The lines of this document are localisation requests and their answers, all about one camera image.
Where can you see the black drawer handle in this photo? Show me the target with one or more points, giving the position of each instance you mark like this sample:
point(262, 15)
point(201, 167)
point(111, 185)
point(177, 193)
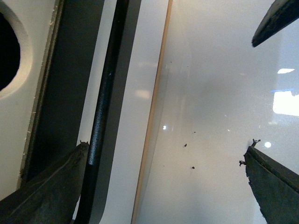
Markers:
point(64, 89)

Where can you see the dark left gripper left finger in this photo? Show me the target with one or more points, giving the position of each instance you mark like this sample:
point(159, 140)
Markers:
point(51, 196)

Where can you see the white drawer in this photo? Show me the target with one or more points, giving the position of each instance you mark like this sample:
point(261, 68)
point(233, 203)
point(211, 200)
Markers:
point(27, 38)

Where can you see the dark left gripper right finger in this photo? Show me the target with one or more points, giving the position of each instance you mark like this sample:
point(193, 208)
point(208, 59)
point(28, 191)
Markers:
point(274, 186)

